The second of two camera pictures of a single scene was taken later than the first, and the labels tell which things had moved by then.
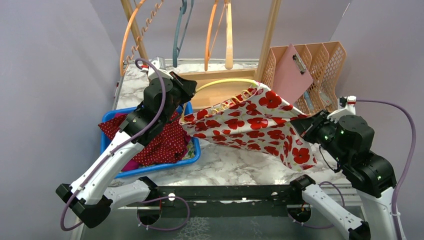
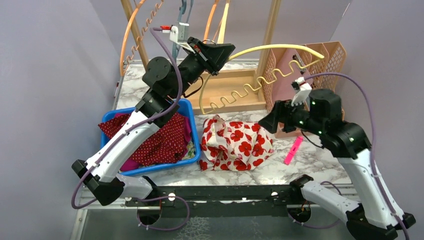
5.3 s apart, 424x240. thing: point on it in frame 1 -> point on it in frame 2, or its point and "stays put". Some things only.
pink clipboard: x=292 y=78 stays put
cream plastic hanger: x=229 y=54 -> x=221 y=38
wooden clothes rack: x=210 y=85 stays put
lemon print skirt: x=191 y=151 stays put
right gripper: x=309 y=126 -> x=282 y=110
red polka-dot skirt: x=170 y=144 stays put
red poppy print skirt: x=255 y=117 -> x=232 y=146
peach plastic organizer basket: x=323 y=61 stays put
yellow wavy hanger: x=238 y=97 -> x=262 y=80
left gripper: x=185 y=86 -> x=212 y=57
